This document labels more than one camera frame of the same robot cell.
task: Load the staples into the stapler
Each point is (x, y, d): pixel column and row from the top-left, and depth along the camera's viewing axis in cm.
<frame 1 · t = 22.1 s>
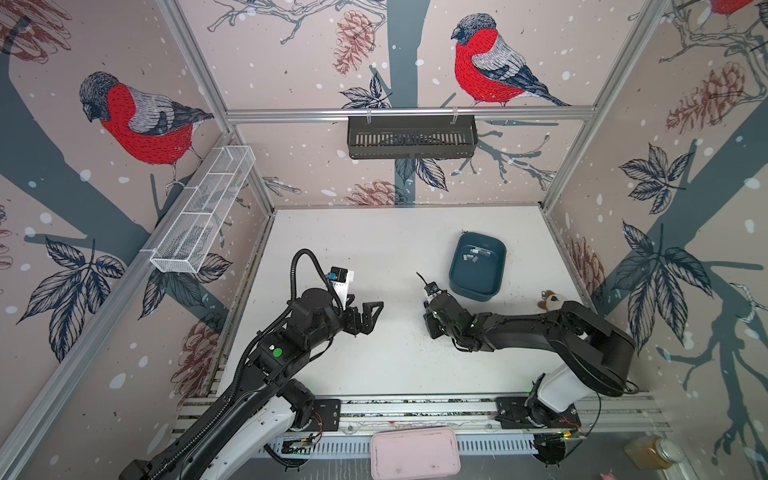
left hand: (368, 302, 70), fingers open
right hand: (426, 318, 91), fingers open
teal plastic tray: (478, 265, 103), point 2 cm above the table
brown plush dog toy: (551, 302, 94), point 2 cm above the table
staple strip in tray: (470, 257, 106), on the table

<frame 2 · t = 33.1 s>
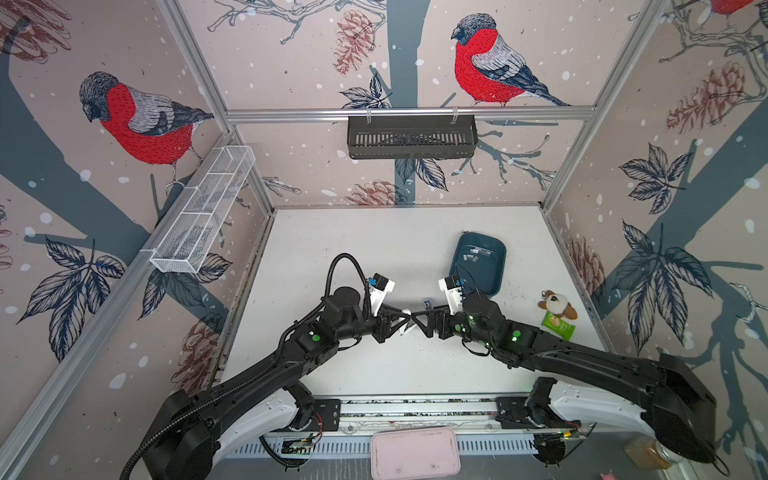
left hand: (406, 319, 71), fingers open
right hand: (419, 317, 77), fingers open
green snack packet: (558, 326, 89), on the table
the other named things where they were.

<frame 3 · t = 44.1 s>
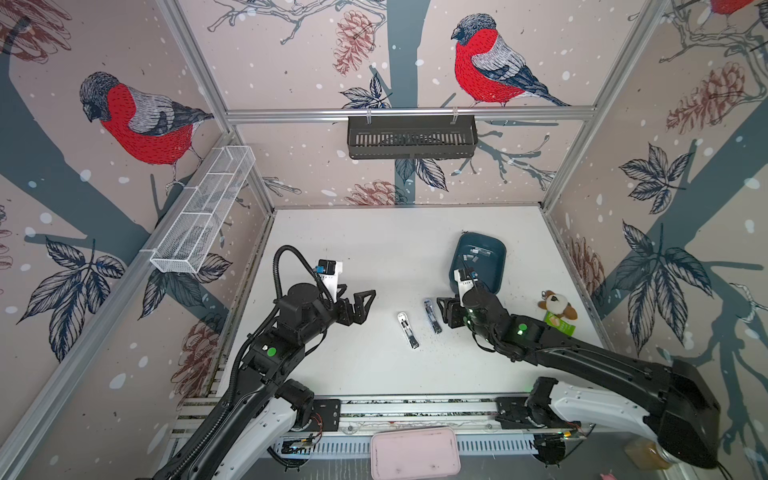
left hand: (360, 290, 70), fingers open
right hand: (442, 301, 80), fingers open
the named things where they were.

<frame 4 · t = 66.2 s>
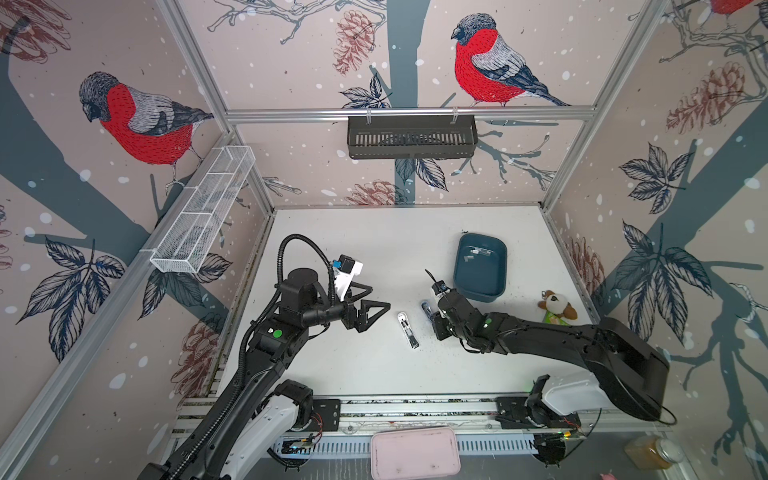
left hand: (377, 300, 66), fingers open
right hand: (431, 319, 87), fingers open
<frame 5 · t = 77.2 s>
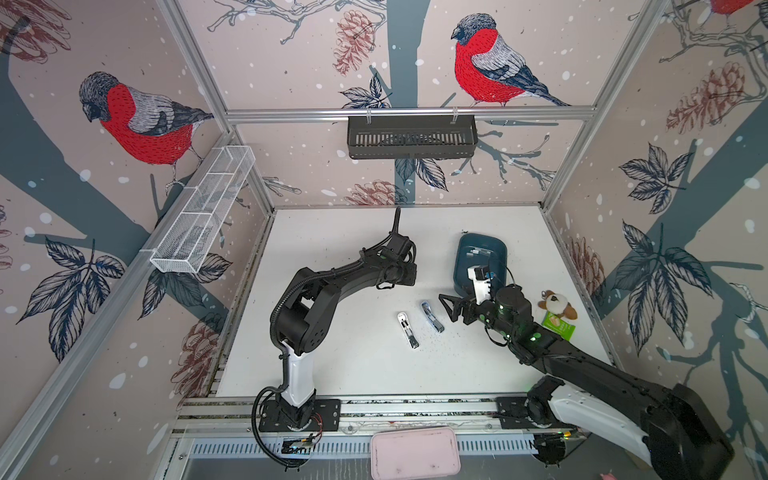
left hand: (414, 275, 93), fingers open
right hand: (450, 294, 80), fingers open
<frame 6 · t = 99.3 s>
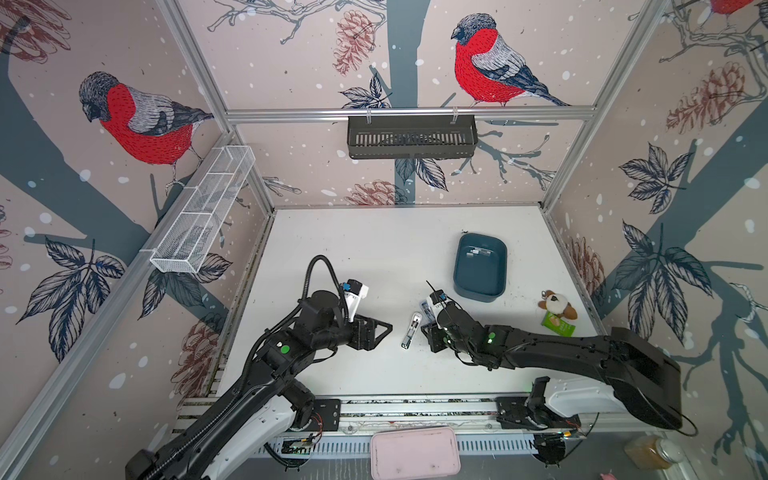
left hand: (383, 329, 70), fingers open
right hand: (420, 332, 83), fingers closed
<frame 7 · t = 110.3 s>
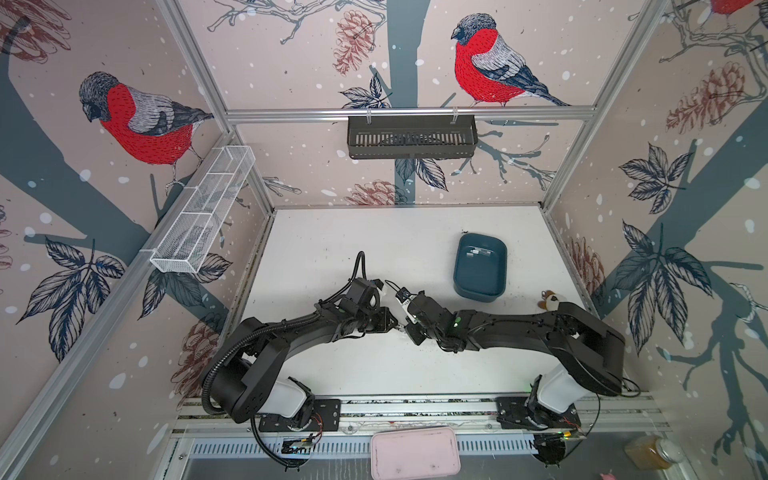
left hand: (396, 324, 84), fingers closed
right hand: (405, 322, 87), fingers closed
